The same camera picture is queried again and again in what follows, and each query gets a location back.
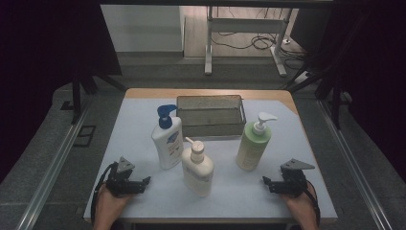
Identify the black metal stand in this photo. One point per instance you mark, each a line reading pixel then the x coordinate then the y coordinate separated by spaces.
pixel 335 102
pixel 76 99

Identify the person's left hand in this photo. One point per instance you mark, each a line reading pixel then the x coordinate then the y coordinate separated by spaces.
pixel 108 206

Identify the white cabinet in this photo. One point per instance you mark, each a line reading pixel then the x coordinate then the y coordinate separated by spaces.
pixel 143 28

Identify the black floor plate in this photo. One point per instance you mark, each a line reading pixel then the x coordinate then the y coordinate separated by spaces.
pixel 67 105

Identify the aluminium rail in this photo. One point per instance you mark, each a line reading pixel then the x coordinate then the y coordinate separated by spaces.
pixel 354 166
pixel 54 166

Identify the white metal stand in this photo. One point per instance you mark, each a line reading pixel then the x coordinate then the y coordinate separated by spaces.
pixel 245 25

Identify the clear rectangular tray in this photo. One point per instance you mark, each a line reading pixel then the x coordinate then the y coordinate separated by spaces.
pixel 210 118

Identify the cream bottle with beige pump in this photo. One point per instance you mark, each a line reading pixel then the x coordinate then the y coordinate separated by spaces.
pixel 198 174

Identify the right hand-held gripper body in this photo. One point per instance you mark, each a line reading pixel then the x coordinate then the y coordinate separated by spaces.
pixel 293 183

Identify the green bottle with white pump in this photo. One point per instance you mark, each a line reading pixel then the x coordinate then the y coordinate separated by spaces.
pixel 252 147

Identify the dark curtain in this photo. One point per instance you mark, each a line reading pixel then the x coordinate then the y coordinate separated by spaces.
pixel 38 64
pixel 376 64

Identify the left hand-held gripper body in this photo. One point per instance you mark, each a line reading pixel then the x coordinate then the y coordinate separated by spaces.
pixel 119 185

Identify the person's right hand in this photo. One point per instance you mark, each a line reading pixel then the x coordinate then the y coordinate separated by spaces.
pixel 303 206

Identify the white bottle with blue pump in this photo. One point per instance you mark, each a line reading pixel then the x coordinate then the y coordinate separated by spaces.
pixel 167 147

